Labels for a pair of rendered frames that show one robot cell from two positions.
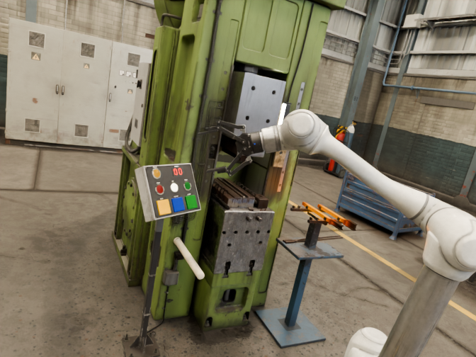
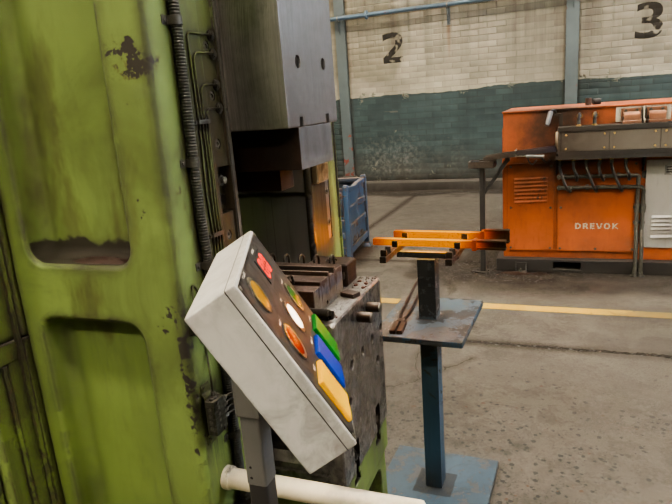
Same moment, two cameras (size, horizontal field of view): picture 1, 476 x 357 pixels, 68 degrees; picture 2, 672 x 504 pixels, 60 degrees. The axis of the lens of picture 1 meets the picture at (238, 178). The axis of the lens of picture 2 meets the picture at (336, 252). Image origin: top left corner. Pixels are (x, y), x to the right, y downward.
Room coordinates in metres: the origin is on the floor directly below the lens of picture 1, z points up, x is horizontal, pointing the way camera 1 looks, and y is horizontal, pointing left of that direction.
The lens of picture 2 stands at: (1.10, 0.82, 1.41)
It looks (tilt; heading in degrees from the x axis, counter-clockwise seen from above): 14 degrees down; 321
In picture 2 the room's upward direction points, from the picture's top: 4 degrees counter-clockwise
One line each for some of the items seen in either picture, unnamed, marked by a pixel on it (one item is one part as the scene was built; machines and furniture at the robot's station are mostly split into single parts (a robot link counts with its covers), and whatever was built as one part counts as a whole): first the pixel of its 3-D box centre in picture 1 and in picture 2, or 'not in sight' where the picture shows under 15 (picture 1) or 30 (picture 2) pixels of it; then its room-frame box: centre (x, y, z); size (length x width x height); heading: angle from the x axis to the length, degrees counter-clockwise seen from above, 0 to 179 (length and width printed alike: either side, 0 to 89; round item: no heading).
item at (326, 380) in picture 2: (163, 207); (331, 391); (1.72, 0.35, 1.01); 0.07 x 0.05 x 0.07; 145
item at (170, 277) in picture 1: (170, 276); not in sight; (2.15, 0.32, 0.36); 0.09 x 0.07 x 0.12; 120
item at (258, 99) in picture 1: (249, 106); (237, 46); (2.42, 0.02, 1.57); 0.42 x 0.39 x 0.40; 30
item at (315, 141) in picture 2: (236, 142); (240, 148); (2.40, 0.05, 1.32); 0.42 x 0.20 x 0.10; 30
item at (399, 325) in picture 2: (314, 239); (410, 301); (2.53, -0.66, 0.68); 0.60 x 0.04 x 0.01; 124
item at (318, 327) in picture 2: (190, 202); (323, 338); (1.88, 0.23, 1.01); 0.07 x 0.05 x 0.07; 145
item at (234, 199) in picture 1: (227, 191); (255, 284); (2.40, 0.05, 0.96); 0.42 x 0.20 x 0.09; 30
